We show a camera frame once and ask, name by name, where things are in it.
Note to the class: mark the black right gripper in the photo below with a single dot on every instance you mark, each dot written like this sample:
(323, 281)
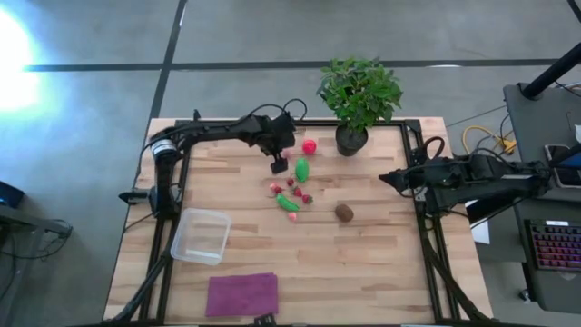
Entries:
(420, 179)

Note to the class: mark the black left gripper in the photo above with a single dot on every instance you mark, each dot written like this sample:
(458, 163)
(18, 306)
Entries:
(274, 131)

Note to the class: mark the small pink toy fruit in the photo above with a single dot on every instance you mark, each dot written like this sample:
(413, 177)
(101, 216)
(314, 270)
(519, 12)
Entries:
(288, 154)
(292, 217)

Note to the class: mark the dark red toy cherry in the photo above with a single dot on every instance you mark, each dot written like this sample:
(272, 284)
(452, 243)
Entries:
(290, 182)

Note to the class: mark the pink toy radish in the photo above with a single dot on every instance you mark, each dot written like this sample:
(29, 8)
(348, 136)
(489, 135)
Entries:
(275, 188)

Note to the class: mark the red toy strawberry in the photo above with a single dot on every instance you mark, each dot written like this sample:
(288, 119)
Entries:
(298, 192)
(307, 199)

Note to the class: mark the brown toy kiwi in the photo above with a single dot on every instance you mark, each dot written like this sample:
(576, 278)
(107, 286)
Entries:
(344, 213)

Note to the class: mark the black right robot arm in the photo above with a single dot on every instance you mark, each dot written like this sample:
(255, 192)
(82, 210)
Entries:
(499, 181)

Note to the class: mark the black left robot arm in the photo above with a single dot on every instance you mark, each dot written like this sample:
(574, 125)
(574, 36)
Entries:
(204, 129)

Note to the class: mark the clear plastic tupperware container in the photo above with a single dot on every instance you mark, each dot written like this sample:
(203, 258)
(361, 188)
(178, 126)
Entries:
(201, 236)

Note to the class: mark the green toy pepper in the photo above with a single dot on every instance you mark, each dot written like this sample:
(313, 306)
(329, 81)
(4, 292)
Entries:
(302, 170)

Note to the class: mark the red toy tomato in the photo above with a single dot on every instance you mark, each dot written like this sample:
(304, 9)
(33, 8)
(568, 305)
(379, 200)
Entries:
(309, 147)

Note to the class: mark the black plant pot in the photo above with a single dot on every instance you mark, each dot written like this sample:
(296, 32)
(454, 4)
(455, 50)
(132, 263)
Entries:
(349, 143)

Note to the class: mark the green leafy plant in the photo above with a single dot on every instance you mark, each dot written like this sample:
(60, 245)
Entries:
(358, 91)

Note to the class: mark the white paper sheet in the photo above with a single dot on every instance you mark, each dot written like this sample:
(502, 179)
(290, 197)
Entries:
(481, 231)

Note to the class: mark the folded purple cloth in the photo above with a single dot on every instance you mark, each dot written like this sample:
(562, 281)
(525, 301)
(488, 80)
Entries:
(242, 294)

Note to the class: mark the grey side desk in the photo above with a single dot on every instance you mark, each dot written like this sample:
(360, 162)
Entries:
(535, 122)

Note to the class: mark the backlit computer keyboard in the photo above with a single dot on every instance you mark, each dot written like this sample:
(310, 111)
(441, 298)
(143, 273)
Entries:
(556, 245)

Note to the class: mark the black pole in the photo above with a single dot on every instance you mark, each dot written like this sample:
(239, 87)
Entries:
(551, 72)

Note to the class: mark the black box device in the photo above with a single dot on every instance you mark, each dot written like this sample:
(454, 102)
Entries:
(9, 194)

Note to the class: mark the black aluminium table frame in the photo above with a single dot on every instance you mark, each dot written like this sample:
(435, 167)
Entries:
(318, 122)

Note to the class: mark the black table-level camera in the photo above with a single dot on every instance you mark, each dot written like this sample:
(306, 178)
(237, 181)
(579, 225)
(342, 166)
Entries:
(264, 320)

